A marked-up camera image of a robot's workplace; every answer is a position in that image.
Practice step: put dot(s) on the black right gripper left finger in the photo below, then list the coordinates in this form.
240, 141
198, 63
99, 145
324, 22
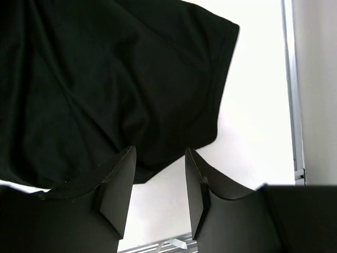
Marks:
87, 214

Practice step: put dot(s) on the aluminium table rail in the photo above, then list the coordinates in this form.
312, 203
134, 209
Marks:
293, 91

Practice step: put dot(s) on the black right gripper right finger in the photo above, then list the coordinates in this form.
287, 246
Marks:
229, 217

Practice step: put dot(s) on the black t-shirt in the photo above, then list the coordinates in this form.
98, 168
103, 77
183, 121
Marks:
83, 80

